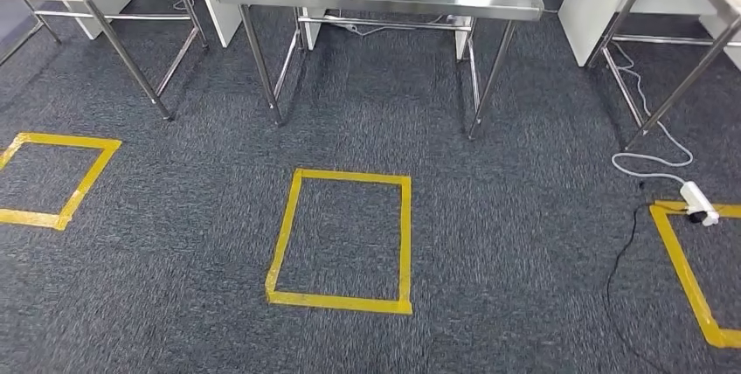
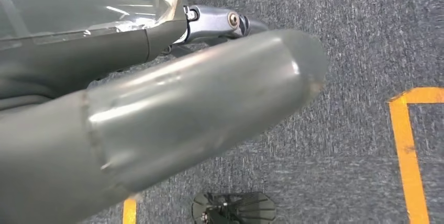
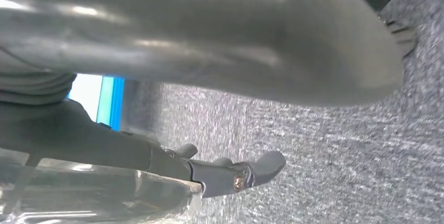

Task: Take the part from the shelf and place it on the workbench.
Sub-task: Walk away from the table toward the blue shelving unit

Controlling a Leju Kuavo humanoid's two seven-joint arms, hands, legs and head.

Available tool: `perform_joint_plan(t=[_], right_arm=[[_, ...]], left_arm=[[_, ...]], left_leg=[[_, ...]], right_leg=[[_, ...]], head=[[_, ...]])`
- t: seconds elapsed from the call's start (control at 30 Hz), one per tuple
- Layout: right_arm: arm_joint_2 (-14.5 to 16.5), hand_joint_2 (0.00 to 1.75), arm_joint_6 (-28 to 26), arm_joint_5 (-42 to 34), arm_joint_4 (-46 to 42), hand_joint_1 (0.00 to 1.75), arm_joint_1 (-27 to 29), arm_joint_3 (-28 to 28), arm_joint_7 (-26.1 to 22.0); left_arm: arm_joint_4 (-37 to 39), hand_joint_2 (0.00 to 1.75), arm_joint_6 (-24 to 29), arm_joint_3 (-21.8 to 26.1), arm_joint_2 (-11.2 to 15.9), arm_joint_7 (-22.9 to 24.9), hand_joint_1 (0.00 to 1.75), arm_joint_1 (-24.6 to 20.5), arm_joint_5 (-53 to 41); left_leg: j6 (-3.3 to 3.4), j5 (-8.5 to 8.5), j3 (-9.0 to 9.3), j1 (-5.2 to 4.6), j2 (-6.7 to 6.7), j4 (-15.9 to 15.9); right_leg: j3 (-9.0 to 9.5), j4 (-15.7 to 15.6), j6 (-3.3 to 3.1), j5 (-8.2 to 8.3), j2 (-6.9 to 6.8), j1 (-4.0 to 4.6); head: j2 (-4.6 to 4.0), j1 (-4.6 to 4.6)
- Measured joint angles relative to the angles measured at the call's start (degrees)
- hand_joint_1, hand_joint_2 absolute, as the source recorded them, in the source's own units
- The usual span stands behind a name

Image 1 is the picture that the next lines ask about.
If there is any white extension socket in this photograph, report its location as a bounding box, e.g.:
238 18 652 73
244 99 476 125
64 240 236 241
323 15 360 34

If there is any white partition board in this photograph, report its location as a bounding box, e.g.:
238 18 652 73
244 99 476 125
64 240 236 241
69 0 243 48
558 0 741 68

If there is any white power strip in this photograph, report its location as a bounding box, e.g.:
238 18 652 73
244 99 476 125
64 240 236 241
680 180 721 226

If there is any yellow floor tape square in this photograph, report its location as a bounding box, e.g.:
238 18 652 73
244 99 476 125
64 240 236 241
648 200 741 350
0 132 122 232

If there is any white power cable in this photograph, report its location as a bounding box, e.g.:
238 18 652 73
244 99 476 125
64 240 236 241
610 41 694 184

